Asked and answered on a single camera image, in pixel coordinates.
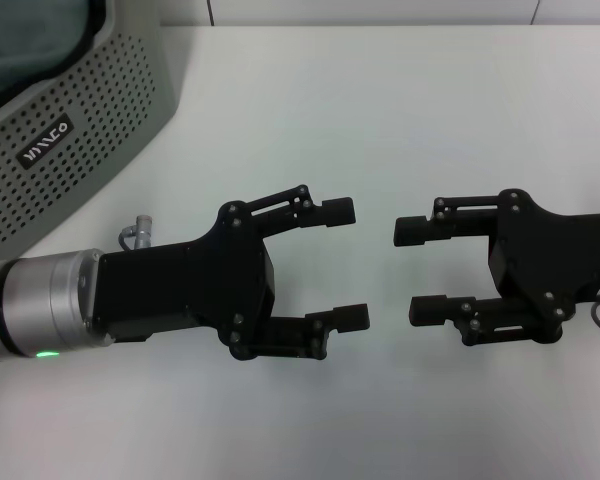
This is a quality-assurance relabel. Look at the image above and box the green yellow-backed towel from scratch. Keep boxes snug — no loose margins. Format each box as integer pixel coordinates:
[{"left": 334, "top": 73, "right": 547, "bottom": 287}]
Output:
[{"left": 0, "top": 0, "right": 106, "bottom": 119}]

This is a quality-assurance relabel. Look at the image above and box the grey-green perforated storage box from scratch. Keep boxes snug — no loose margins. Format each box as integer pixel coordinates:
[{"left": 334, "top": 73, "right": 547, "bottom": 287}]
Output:
[{"left": 0, "top": 0, "right": 186, "bottom": 262}]

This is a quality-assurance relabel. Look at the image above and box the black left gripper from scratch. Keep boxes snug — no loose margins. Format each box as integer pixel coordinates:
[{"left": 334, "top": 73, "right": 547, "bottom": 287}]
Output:
[{"left": 92, "top": 201, "right": 276, "bottom": 361}]

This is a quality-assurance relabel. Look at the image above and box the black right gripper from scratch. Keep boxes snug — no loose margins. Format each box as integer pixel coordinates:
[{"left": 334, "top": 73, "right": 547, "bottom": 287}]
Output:
[{"left": 393, "top": 188, "right": 600, "bottom": 347}]

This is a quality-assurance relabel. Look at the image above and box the left wrist cable connector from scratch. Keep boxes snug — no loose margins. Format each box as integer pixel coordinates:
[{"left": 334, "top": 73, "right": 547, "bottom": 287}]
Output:
[{"left": 118, "top": 213, "right": 155, "bottom": 250}]

